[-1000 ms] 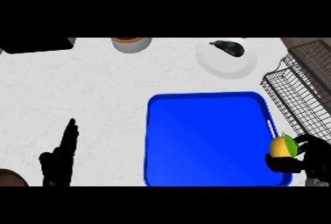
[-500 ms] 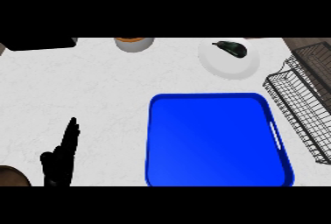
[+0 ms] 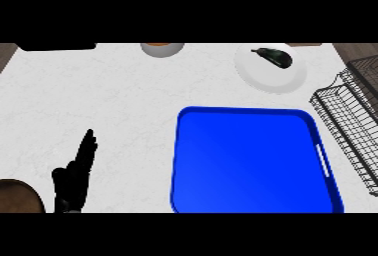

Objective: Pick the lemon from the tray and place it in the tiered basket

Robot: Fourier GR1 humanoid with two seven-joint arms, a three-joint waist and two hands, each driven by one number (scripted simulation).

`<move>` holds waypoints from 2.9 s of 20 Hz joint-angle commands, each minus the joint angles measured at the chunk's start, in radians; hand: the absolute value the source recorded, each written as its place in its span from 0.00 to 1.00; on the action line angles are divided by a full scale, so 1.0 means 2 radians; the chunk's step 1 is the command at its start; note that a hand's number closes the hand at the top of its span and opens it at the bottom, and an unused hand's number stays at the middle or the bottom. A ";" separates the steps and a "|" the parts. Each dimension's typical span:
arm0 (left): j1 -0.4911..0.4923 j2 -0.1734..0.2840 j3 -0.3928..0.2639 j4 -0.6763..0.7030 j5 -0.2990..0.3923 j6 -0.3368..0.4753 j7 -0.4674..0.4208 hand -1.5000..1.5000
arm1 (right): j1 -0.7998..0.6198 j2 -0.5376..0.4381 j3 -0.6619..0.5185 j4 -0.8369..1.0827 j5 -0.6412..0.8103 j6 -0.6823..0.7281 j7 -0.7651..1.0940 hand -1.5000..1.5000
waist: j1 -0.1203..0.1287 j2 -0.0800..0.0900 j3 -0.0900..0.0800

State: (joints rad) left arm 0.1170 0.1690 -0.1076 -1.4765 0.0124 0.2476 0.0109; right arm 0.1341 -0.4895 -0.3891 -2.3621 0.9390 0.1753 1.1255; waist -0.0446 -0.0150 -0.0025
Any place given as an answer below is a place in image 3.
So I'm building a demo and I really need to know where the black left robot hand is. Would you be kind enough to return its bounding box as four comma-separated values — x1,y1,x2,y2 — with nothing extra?
50,128,99,214

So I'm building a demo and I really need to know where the blue plastic tray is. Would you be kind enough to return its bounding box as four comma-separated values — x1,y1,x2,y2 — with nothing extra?
170,105,345,214

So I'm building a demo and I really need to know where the brown wooden round board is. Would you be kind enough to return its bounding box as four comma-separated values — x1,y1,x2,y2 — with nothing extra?
0,178,47,214

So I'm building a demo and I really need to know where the black appliance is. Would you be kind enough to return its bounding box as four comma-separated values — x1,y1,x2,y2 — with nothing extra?
15,43,97,52

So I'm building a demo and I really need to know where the white bowl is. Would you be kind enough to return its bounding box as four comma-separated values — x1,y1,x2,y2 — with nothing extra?
139,43,186,59

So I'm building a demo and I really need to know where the white round plate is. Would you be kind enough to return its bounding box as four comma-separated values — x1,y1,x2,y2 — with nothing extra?
233,43,309,95

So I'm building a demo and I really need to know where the dark eggplant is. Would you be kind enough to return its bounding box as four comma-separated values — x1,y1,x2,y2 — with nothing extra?
249,47,294,70

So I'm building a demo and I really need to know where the black wire tiered basket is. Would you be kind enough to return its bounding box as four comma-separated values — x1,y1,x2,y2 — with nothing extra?
309,54,378,198

